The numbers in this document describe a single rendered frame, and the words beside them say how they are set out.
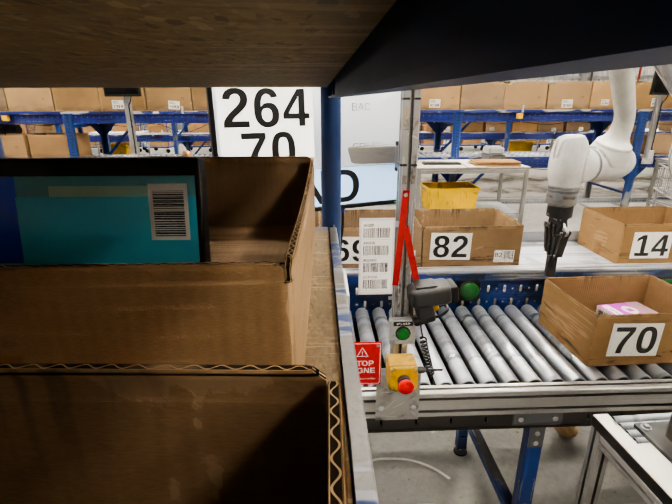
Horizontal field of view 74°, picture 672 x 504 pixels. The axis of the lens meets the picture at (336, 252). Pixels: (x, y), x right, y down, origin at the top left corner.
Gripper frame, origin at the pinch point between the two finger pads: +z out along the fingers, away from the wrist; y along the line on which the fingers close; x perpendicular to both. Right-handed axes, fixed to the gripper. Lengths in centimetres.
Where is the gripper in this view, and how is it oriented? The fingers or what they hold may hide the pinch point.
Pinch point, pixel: (550, 265)
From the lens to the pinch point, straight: 161.3
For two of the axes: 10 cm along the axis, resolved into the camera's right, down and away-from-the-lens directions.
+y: 0.5, 3.2, -9.4
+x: 10.0, -0.2, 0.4
